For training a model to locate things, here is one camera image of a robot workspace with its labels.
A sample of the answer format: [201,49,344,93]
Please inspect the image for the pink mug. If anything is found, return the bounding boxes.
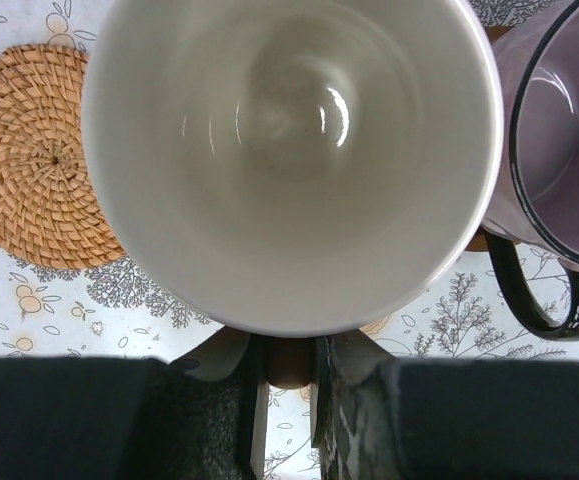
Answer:
[82,1,503,388]

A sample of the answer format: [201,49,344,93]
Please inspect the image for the wooden coaster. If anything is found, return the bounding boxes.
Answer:
[466,25,512,252]

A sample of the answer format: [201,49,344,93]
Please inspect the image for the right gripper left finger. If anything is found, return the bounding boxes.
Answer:
[0,332,266,479]

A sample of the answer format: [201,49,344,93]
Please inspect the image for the woven rattan coaster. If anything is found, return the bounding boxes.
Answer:
[0,44,124,270]

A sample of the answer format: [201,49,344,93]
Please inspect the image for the purple mug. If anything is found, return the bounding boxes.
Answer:
[483,1,579,341]

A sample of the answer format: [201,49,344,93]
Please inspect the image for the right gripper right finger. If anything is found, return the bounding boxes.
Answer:
[311,334,579,479]

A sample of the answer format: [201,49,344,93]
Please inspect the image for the floral tablecloth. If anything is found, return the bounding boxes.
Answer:
[0,0,579,480]

